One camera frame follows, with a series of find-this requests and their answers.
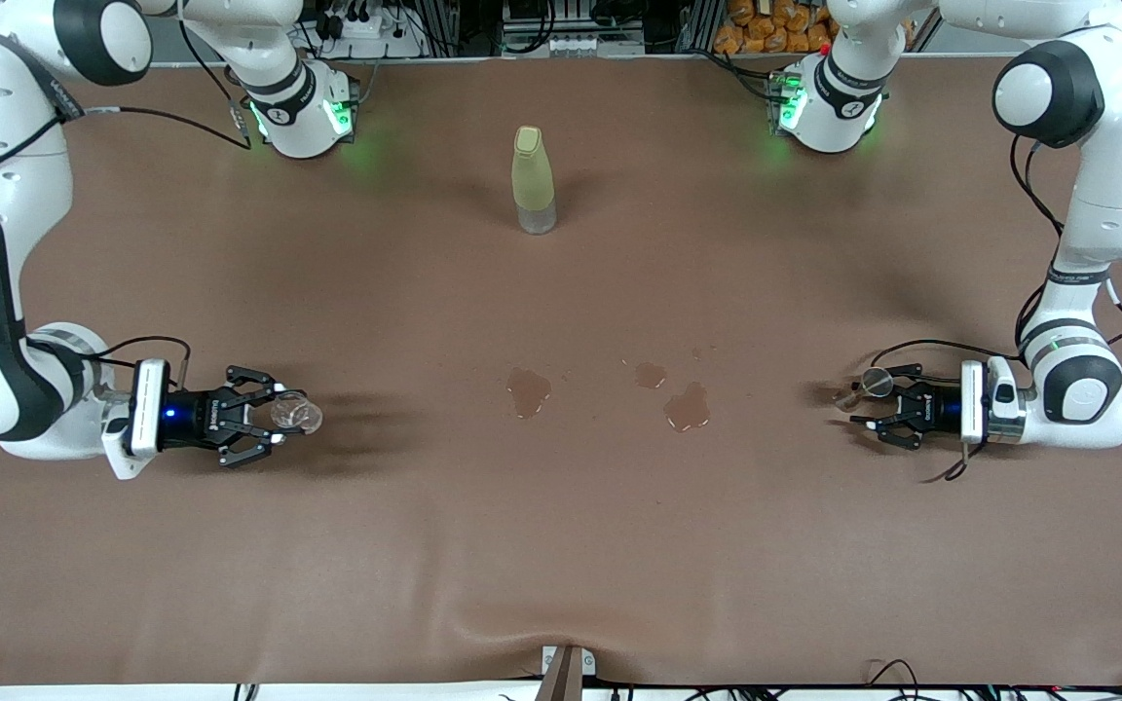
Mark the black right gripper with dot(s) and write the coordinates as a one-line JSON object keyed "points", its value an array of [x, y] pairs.
{"points": [[193, 416]]}

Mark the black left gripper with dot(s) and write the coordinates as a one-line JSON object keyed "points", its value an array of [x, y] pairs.
{"points": [[935, 409]]}

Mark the metal jigger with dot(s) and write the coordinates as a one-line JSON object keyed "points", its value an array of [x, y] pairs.
{"points": [[878, 382]]}

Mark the clear glass beaker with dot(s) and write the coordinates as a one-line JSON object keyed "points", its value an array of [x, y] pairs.
{"points": [[300, 414]]}

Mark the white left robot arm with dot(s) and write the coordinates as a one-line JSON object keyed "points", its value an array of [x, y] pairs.
{"points": [[1116, 175]]}

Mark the brown table mat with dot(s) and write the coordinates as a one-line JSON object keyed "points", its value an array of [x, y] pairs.
{"points": [[425, 535]]}

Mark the small spilled liquid puddle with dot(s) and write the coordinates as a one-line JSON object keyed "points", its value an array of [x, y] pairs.
{"points": [[651, 375]]}

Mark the green capped clear bottle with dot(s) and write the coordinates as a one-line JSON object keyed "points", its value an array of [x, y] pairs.
{"points": [[532, 180]]}

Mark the metal table clamp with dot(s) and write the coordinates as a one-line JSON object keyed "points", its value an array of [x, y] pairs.
{"points": [[561, 677]]}

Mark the orange snack bags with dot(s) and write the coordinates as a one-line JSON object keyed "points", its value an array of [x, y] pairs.
{"points": [[766, 24]]}

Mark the white power strip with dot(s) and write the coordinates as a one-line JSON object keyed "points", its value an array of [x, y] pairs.
{"points": [[366, 29]]}

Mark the dark equipment rack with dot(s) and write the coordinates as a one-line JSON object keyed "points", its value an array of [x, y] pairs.
{"points": [[571, 19]]}

